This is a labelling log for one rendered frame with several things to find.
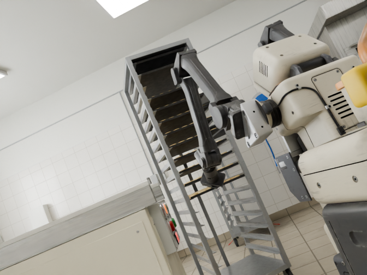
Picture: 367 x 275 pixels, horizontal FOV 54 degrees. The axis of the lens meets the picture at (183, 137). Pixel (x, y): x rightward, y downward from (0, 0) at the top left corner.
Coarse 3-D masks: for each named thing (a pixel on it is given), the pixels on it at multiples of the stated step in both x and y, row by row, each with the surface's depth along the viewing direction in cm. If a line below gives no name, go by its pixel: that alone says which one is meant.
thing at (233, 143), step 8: (192, 48) 254; (224, 128) 246; (232, 136) 245; (232, 144) 244; (240, 160) 242; (248, 176) 241; (256, 192) 239; (264, 208) 238; (264, 216) 237; (272, 224) 236; (272, 232) 235; (280, 248) 234; (288, 264) 232
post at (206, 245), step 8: (128, 56) 244; (128, 64) 243; (136, 80) 241; (144, 96) 240; (144, 104) 240; (152, 112) 238; (152, 120) 237; (160, 136) 236; (168, 152) 234; (168, 160) 233; (176, 176) 232; (184, 192) 231; (184, 200) 232; (192, 208) 229; (192, 216) 228; (200, 232) 227; (208, 248) 225; (208, 256) 225; (216, 264) 224; (216, 272) 223
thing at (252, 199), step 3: (246, 198) 255; (249, 198) 250; (252, 198) 244; (255, 198) 240; (228, 201) 296; (231, 201) 289; (234, 201) 282; (237, 201) 276; (240, 201) 269; (243, 201) 263; (246, 201) 257; (249, 201) 252; (252, 201) 244; (255, 201) 238; (228, 204) 298; (231, 204) 290; (234, 204) 278; (237, 204) 270
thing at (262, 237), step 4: (240, 232) 296; (244, 232) 287; (240, 236) 292; (244, 236) 285; (248, 236) 278; (252, 236) 272; (256, 236) 264; (260, 236) 257; (264, 236) 249; (268, 236) 243; (272, 236) 236; (268, 240) 238; (272, 240) 234
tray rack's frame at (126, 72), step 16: (160, 48) 250; (176, 48) 265; (128, 80) 279; (128, 96) 301; (160, 176) 291; (176, 208) 288; (192, 256) 282; (224, 256) 288; (256, 256) 280; (224, 272) 274; (240, 272) 256; (256, 272) 241; (272, 272) 229
